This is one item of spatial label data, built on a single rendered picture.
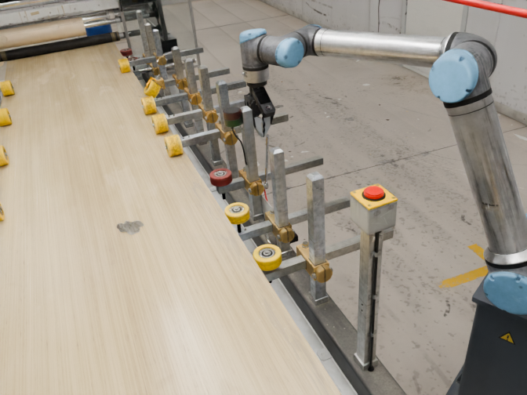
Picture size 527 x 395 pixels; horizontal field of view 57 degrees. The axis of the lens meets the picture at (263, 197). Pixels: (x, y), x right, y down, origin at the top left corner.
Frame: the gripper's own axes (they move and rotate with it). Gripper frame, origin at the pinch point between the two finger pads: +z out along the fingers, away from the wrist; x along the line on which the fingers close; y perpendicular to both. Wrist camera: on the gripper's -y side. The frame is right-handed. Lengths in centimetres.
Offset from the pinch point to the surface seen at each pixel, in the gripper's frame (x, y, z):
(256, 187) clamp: 8.2, -10.0, 14.9
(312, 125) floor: -120, 196, 101
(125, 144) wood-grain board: 46, 45, 11
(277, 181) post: 8.9, -32.2, 0.4
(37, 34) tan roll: 75, 224, -3
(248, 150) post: 8.9, -7.2, 0.6
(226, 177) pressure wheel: 17.7, -5.3, 10.1
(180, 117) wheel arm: 20, 47, 5
